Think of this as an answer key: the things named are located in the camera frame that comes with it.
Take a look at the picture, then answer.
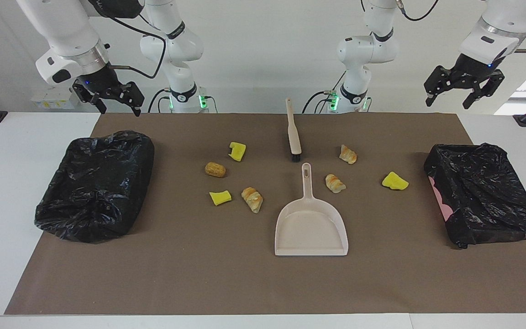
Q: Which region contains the pink plastic bin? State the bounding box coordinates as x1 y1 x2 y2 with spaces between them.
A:
429 177 453 222

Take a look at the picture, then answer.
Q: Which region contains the white power socket box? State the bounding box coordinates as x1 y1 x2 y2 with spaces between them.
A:
30 87 79 110

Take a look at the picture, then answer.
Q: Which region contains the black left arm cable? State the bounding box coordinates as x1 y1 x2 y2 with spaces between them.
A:
360 0 526 53

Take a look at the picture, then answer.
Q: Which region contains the beige plastic dustpan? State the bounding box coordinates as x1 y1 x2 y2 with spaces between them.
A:
274 163 349 257

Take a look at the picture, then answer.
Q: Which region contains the brown table mat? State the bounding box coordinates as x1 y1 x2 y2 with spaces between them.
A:
4 112 526 316

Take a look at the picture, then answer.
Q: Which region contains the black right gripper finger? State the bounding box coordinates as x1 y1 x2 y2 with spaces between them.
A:
121 82 145 116
73 82 107 115

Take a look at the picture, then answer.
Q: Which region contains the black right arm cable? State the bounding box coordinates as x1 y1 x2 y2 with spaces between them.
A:
90 0 168 79

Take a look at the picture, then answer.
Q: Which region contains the beige hand brush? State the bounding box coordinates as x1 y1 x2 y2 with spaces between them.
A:
285 97 303 163

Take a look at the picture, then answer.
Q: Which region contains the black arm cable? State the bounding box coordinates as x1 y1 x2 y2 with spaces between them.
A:
360 0 526 53
90 0 168 79

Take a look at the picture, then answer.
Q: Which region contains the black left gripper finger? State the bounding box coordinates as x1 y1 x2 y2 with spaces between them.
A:
424 66 455 106
463 71 505 109

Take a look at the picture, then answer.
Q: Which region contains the black base cable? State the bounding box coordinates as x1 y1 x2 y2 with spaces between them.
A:
302 71 348 114
148 88 172 113

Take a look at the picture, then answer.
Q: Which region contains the black plastic trash bag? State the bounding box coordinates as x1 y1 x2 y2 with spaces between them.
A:
424 143 526 249
34 130 155 244

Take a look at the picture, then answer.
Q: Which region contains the toy croissant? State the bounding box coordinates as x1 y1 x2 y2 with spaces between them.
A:
241 187 264 214
325 174 347 194
339 144 358 165

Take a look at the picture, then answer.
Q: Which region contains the notched yellow sponge piece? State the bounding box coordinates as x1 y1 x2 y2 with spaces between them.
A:
228 142 247 163

